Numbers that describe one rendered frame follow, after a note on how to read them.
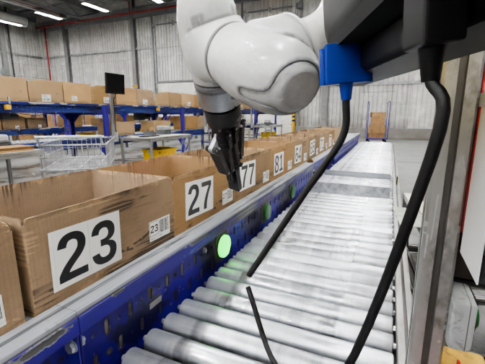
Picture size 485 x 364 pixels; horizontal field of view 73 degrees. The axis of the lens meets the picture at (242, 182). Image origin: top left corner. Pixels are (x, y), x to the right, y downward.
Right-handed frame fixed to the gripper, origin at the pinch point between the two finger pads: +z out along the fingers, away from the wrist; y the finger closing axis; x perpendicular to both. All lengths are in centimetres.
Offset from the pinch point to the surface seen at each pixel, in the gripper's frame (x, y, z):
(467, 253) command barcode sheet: -45, -17, -19
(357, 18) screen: -31, -21, -45
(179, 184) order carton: 16.4, -3.4, 5.8
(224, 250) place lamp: 5.7, -3.6, 29.0
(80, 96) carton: 504, 239, 196
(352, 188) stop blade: -9, 96, 86
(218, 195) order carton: 17.1, 11.3, 23.9
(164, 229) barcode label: 13.5, -14.7, 10.7
